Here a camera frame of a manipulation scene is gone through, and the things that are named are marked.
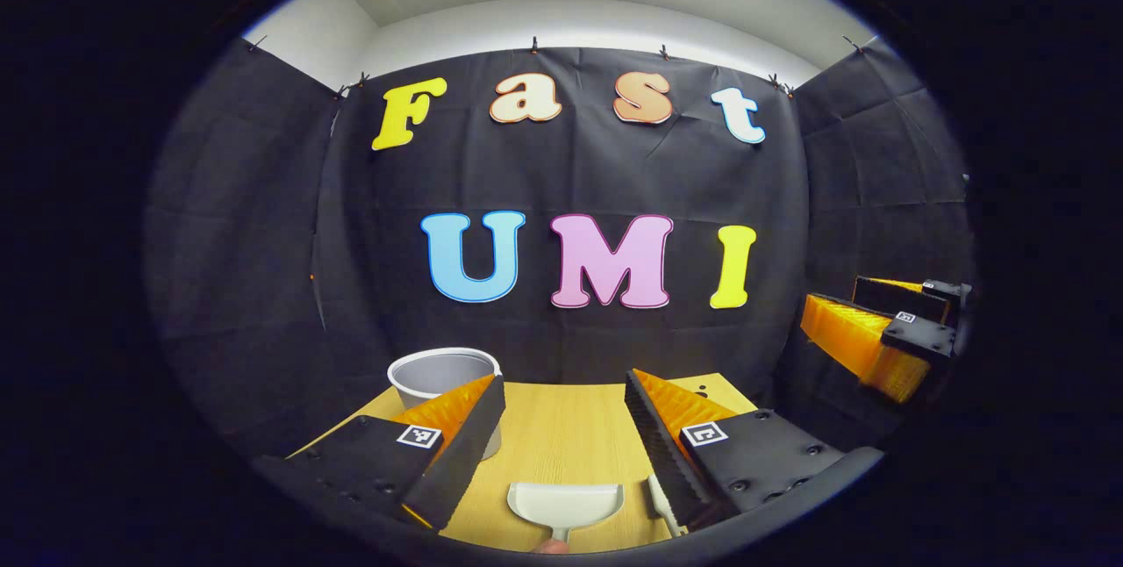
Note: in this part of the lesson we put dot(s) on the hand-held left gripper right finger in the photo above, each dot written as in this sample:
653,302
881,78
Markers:
662,453

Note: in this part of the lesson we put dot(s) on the wooden desktop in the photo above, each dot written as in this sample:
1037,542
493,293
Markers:
561,435

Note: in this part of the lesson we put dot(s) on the small white broom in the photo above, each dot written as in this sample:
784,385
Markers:
660,501

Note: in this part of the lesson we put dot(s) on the white dustpan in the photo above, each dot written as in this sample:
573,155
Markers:
566,501

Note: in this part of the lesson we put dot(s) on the black backdrop cloth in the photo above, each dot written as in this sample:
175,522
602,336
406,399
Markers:
570,163

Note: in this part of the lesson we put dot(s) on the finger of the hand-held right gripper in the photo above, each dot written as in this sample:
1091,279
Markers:
860,339
895,295

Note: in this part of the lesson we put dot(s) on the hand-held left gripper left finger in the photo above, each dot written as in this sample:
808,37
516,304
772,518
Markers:
461,453

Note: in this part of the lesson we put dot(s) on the white garbage bin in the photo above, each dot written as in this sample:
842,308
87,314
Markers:
439,369

